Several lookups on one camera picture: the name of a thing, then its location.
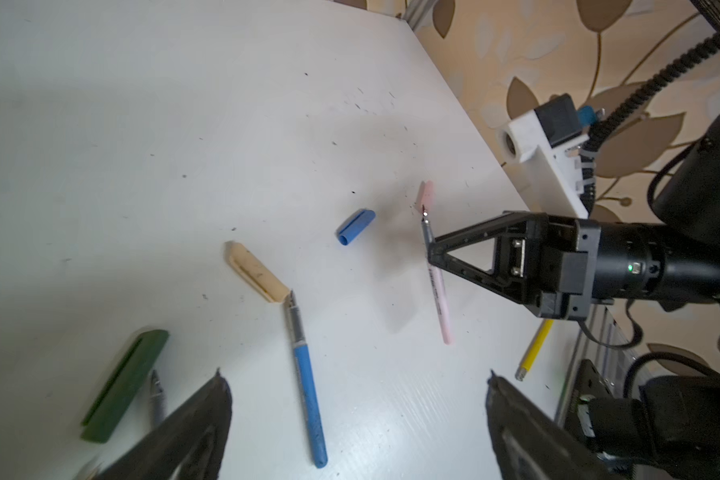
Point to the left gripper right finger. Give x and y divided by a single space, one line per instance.
529 445

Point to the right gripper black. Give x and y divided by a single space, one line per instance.
543 262

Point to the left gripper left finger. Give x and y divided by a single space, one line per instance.
189 444

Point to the pink pen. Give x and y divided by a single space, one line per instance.
438 288

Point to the pink pen cap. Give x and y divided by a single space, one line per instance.
425 197

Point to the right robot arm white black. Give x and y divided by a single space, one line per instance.
670 423

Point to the green pen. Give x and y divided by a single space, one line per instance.
156 400

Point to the green pen cap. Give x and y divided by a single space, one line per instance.
121 387

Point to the blue pen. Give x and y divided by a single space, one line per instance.
305 374

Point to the beige pen cap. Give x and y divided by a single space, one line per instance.
255 273

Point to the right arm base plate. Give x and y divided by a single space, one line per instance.
587 384

